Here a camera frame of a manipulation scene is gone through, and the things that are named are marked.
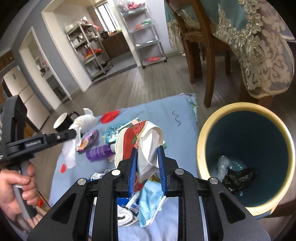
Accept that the white refrigerator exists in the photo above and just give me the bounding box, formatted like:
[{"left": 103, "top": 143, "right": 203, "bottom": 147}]
[{"left": 4, "top": 66, "right": 50, "bottom": 130}]

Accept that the purple spray bottle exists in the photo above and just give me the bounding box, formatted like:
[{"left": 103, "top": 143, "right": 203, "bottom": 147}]
[{"left": 86, "top": 144, "right": 115, "bottom": 162}]

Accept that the person's left hand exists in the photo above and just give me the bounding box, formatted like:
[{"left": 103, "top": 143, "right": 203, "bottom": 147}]
[{"left": 1, "top": 163, "right": 39, "bottom": 221}]

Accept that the wooden dining chair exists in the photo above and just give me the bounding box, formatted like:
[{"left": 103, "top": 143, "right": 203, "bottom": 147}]
[{"left": 166, "top": 1, "right": 231, "bottom": 108}]

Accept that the pink purple snack wrapper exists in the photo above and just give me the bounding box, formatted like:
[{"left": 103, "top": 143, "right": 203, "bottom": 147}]
[{"left": 76, "top": 130, "right": 99, "bottom": 152}]

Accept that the white tissue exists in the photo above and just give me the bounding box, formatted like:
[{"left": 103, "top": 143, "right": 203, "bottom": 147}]
[{"left": 62, "top": 108, "right": 98, "bottom": 169}]

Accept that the green medicine box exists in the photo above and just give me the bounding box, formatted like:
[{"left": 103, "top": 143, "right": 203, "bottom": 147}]
[{"left": 115, "top": 117, "right": 168, "bottom": 149}]

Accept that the black mug white inside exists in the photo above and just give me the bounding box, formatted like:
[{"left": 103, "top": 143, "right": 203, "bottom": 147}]
[{"left": 53, "top": 111, "right": 80, "bottom": 132}]

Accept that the light blue face mask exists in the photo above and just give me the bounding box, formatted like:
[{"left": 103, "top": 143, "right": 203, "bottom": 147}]
[{"left": 137, "top": 180, "right": 166, "bottom": 227}]

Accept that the yellow rimmed teal trash bin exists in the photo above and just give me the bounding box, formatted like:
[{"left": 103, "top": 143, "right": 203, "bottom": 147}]
[{"left": 197, "top": 102, "right": 295, "bottom": 219}]

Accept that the light blue cartoon blanket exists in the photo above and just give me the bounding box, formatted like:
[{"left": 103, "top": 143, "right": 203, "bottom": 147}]
[{"left": 49, "top": 94, "right": 199, "bottom": 240}]

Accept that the white metal shelf rack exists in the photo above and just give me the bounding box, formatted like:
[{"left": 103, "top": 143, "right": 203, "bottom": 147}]
[{"left": 116, "top": 1, "right": 167, "bottom": 68}]

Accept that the blue white plastic bag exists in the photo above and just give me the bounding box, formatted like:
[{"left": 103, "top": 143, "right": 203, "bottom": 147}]
[{"left": 88, "top": 170, "right": 138, "bottom": 227}]

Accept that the teal blister pill pack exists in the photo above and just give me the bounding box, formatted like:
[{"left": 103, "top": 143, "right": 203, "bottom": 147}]
[{"left": 105, "top": 124, "right": 124, "bottom": 144}]

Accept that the steel kitchen shelf rack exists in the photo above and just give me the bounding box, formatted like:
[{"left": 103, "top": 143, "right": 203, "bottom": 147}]
[{"left": 64, "top": 20, "right": 113, "bottom": 82}]

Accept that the red floral paper wrapper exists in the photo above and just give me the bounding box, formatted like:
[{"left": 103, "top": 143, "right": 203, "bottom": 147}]
[{"left": 114, "top": 129, "right": 161, "bottom": 192}]

